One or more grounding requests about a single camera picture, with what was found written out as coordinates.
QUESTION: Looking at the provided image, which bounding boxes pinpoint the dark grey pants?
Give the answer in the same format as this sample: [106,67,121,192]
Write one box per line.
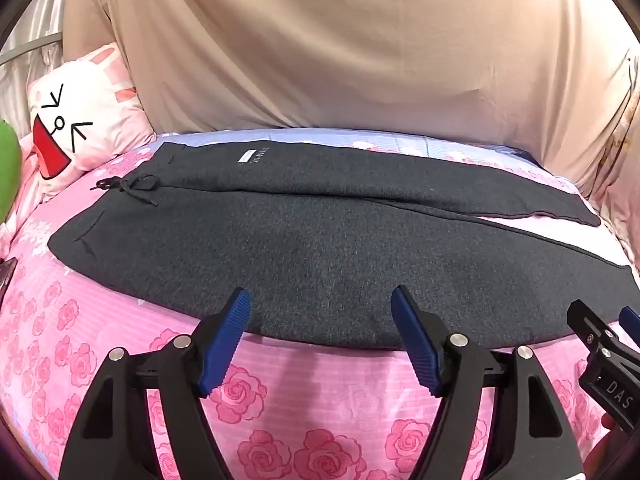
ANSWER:
[49,141,639,349]

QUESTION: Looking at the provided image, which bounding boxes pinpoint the right hand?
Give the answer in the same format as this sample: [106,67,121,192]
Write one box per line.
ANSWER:
[582,414,617,480]

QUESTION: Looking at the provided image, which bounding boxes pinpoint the cream floral blanket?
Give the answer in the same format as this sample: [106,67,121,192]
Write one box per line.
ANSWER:
[588,54,639,270]

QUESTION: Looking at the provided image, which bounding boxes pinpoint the pink rose bed sheet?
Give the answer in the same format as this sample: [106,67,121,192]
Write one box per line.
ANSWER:
[1,129,629,479]

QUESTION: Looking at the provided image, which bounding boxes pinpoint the beige curtain backdrop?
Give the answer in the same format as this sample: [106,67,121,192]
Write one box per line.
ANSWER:
[63,0,639,193]

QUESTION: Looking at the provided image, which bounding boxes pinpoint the green plush toy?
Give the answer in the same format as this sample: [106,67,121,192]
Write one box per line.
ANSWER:
[0,120,23,222]

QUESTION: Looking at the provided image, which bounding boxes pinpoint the pink cartoon rabbit pillow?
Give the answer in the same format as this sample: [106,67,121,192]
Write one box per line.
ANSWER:
[27,42,155,202]

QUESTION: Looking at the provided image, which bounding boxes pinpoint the white satin curtain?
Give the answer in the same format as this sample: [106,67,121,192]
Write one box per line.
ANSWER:
[1,0,65,138]

